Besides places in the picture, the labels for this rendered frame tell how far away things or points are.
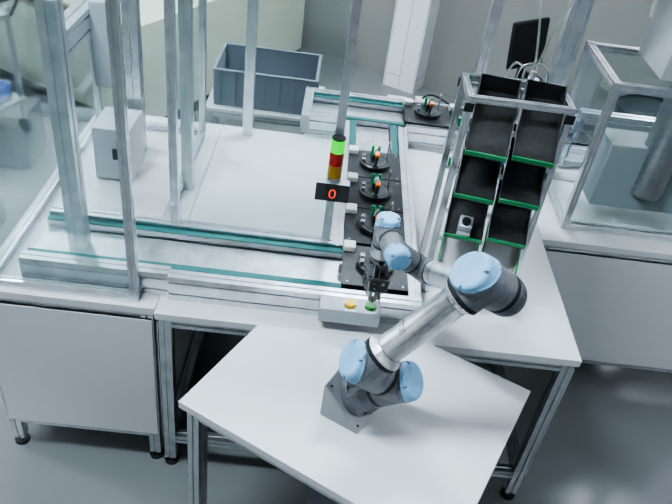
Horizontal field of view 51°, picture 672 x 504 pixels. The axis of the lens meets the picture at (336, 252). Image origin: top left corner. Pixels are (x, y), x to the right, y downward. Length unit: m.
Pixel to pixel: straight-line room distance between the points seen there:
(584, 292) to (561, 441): 0.71
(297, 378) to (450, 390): 0.50
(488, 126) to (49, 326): 1.67
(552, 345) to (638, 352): 1.17
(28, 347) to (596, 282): 2.40
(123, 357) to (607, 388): 2.41
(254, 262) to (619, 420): 2.03
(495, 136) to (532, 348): 0.78
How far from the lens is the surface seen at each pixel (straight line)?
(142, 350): 2.66
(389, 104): 3.82
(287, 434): 2.14
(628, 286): 3.45
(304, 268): 2.60
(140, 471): 3.12
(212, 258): 2.62
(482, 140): 2.29
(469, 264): 1.78
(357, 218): 2.80
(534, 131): 2.37
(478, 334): 2.57
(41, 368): 2.88
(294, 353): 2.35
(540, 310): 2.77
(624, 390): 3.93
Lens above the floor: 2.54
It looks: 37 degrees down
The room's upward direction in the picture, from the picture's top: 8 degrees clockwise
